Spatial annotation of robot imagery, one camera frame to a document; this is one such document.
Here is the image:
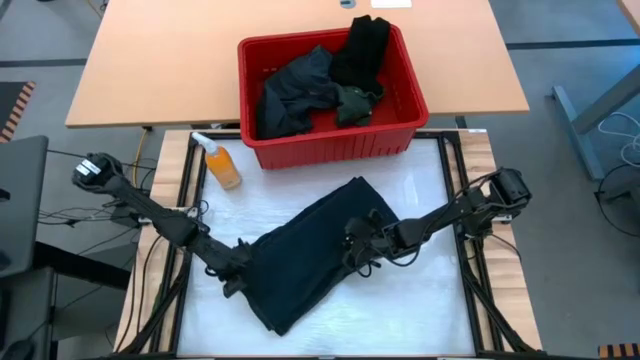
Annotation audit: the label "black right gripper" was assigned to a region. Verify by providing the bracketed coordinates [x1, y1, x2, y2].
[343, 209, 399, 276]

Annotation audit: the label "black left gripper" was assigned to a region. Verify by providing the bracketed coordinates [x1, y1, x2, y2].
[215, 238, 254, 300]

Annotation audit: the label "blue denim jeans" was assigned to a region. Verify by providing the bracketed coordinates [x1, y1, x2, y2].
[239, 175, 401, 337]

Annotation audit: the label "dark grey drawstring sweatpants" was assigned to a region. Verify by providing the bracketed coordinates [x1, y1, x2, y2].
[255, 44, 346, 141]

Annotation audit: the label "red plastic bin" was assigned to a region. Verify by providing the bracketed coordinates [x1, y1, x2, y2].
[236, 24, 430, 171]

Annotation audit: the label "orange liquid spray bottle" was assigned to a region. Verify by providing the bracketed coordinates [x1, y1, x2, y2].
[191, 131, 243, 191]

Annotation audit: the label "dark green garment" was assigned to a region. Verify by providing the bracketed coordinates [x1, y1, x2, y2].
[334, 84, 386, 128]

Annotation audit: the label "black garment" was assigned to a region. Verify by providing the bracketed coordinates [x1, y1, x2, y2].
[328, 14, 392, 99]

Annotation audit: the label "dark grey equipment case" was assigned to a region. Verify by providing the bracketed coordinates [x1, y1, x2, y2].
[0, 134, 50, 279]

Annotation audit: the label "light wooden desk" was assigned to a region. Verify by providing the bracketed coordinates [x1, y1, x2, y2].
[64, 0, 531, 130]

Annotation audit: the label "hazard-striped floor mat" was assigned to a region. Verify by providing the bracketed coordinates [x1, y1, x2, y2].
[0, 81, 36, 145]
[597, 343, 640, 360]

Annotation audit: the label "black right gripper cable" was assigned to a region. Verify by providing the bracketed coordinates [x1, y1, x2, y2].
[357, 234, 424, 280]

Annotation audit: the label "black metal table frame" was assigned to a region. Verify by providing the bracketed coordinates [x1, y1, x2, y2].
[119, 130, 539, 357]

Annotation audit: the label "yellow floor cable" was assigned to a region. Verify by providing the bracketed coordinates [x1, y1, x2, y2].
[132, 128, 151, 176]

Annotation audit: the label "long black floor cable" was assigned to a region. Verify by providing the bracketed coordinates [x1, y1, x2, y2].
[47, 148, 157, 171]

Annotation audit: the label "black floor cable loop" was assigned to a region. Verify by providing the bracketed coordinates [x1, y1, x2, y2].
[593, 163, 640, 239]

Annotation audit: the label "white floor cable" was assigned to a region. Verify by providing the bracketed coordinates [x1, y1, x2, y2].
[597, 111, 640, 169]

